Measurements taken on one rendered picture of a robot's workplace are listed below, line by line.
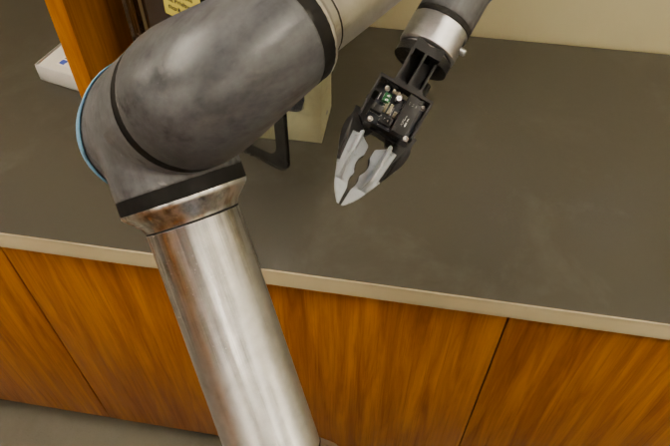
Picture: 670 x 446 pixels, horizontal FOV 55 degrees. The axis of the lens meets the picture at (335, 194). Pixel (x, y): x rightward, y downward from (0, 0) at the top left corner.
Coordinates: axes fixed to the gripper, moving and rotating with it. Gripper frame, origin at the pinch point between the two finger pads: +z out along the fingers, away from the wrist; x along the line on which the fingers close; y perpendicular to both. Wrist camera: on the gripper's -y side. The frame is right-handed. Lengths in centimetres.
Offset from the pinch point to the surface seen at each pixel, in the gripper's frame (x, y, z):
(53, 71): -63, -51, 1
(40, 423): -40, -112, 85
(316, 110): -11.3, -33.7, -15.2
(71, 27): -49, -19, -4
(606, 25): 32, -53, -68
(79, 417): -32, -112, 79
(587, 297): 40.4, -17.4, -7.3
